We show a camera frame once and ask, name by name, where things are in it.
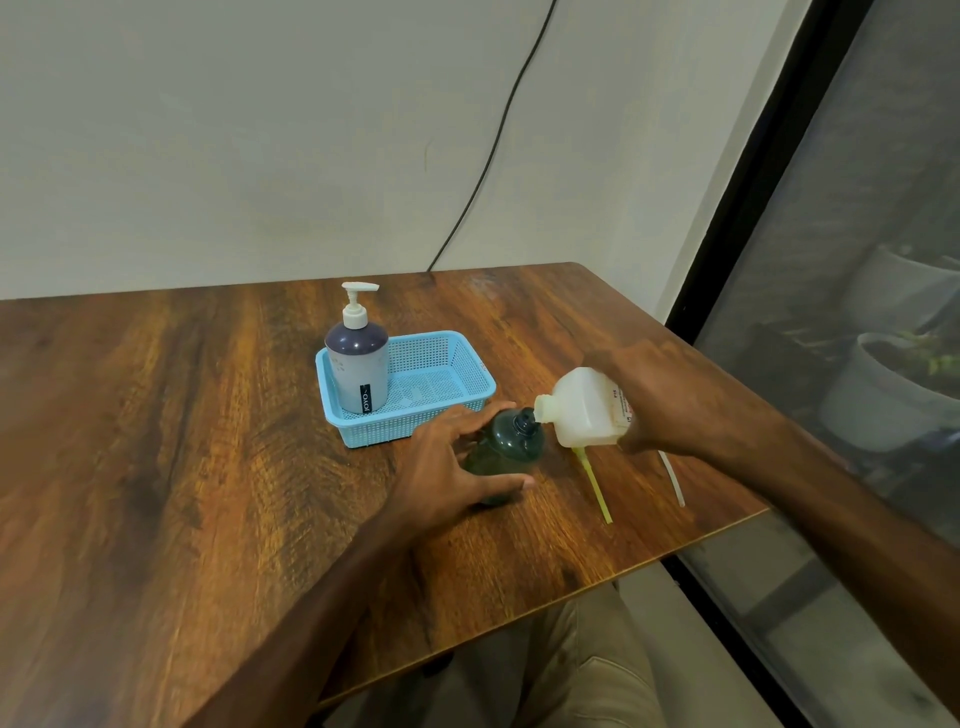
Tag person's left hand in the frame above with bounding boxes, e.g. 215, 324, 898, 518
382, 401, 538, 543

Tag black cable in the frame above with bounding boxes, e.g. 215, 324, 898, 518
427, 0, 558, 273

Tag dark green pump head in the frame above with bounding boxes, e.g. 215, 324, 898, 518
571, 446, 614, 526

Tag person's right forearm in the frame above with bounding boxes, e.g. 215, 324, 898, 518
719, 404, 960, 721

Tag person's right hand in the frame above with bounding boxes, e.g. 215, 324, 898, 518
583, 341, 755, 459

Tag person's beige trousers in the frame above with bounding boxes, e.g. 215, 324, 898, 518
322, 581, 669, 728

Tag person's left forearm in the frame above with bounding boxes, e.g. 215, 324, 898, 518
183, 509, 421, 728

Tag large translucent bottle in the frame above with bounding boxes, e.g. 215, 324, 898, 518
533, 366, 635, 450

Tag small dark green bottle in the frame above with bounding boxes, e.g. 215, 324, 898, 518
461, 408, 547, 508

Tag white plant pot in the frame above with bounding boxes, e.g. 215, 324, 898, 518
843, 243, 960, 335
818, 332, 960, 454

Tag blue plastic basket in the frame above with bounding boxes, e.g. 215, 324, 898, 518
314, 330, 498, 450

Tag short white pump head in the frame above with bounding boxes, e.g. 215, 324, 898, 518
341, 281, 381, 331

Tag green plant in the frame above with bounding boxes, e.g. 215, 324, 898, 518
899, 329, 960, 376

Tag small purple and white bottle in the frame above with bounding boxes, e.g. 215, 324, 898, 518
324, 322, 391, 415

